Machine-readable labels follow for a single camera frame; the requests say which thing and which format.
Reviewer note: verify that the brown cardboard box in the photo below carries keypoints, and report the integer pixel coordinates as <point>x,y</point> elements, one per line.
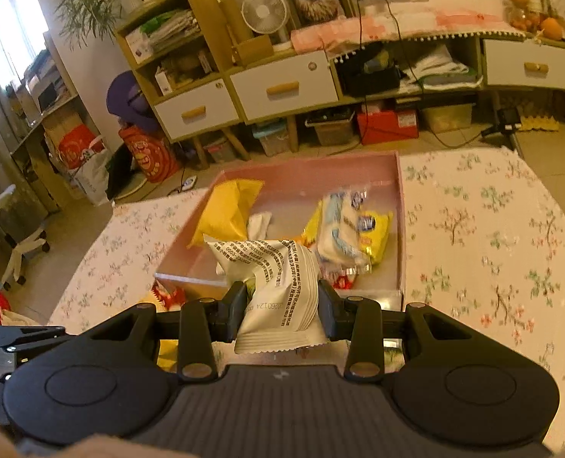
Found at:
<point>253,50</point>

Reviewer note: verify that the pink storage box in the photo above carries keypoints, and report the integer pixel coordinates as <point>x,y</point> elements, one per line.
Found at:
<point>311,181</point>

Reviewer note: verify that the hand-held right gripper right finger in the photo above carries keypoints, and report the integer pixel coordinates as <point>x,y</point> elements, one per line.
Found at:
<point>328,310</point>

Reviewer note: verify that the yellow foam tray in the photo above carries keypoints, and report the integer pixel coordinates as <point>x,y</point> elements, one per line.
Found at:
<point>540,124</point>

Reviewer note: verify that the orange cardboard box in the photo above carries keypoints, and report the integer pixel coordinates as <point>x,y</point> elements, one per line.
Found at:
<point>387,126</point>

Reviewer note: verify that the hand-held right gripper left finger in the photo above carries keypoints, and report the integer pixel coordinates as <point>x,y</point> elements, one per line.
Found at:
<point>237,310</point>

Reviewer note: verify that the stack of papers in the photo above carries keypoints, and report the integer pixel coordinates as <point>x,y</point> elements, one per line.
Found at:
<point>172,31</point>

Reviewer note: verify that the long wooden cabinet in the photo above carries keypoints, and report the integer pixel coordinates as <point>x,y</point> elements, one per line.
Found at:
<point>473,100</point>

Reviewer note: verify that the white power adapter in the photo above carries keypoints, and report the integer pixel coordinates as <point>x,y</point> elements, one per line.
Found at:
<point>189,183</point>

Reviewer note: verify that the wooden side shelf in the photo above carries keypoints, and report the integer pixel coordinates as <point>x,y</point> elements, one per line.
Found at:
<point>48,114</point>

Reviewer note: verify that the purple hat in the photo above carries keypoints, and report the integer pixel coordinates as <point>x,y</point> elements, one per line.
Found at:
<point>130,102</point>

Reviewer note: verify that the pink table runner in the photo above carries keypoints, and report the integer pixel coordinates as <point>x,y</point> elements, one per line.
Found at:
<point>430,24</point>

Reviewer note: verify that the tall wooden shelf cabinet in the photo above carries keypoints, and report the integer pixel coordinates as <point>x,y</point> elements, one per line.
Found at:
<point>215,24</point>

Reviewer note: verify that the pile of white papers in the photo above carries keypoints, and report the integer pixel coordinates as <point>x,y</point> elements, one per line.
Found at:
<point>442,71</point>

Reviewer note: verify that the red white snack packet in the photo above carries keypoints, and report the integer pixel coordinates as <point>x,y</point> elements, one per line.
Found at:
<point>344,279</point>

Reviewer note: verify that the white printed snack packet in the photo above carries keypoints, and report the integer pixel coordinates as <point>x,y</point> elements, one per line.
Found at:
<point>277,272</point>

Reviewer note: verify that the floral printed cloth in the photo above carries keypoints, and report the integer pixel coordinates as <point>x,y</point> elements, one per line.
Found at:
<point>478,248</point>

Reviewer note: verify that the white office chair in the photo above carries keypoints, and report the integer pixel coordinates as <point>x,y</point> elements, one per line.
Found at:
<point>15,243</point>

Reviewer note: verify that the black camera on tripod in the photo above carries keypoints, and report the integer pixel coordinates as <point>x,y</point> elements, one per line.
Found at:
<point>507,121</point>

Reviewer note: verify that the white box on shelf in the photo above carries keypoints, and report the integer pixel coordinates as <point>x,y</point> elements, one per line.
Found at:
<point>139,47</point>

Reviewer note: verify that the small white carton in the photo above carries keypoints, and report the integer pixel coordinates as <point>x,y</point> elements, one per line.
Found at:
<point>163,81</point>

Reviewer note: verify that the yellow blue-label snack packet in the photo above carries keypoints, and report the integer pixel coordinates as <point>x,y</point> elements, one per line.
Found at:
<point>380,233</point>

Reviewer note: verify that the clear plastic storage bin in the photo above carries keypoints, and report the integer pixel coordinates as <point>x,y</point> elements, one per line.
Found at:
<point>220,151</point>
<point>447,118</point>
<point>330,129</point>
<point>270,139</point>

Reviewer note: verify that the potted green plant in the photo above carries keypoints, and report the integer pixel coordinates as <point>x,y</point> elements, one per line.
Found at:
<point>91,0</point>

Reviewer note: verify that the black bag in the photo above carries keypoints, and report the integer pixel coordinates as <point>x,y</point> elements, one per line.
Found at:
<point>368,78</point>

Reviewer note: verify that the white blue snack packet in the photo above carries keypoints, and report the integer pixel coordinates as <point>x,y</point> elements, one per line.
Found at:
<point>339,233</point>

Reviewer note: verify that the white orange shopping bag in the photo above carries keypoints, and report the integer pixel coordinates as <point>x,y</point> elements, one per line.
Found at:
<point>84,162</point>

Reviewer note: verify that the black flat board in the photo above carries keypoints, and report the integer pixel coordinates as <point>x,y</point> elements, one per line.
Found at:
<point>120,176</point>

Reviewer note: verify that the red printed bag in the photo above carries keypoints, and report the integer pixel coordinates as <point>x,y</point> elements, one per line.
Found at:
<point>151,155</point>

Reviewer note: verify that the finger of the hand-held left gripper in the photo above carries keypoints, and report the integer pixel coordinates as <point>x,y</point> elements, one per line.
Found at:
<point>29,335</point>

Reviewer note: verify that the large yellow snack bag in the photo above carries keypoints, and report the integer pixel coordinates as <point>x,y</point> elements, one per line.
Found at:
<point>223,210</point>

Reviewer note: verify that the small white snack packet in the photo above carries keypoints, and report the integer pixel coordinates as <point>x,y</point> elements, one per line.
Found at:
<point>258,226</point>

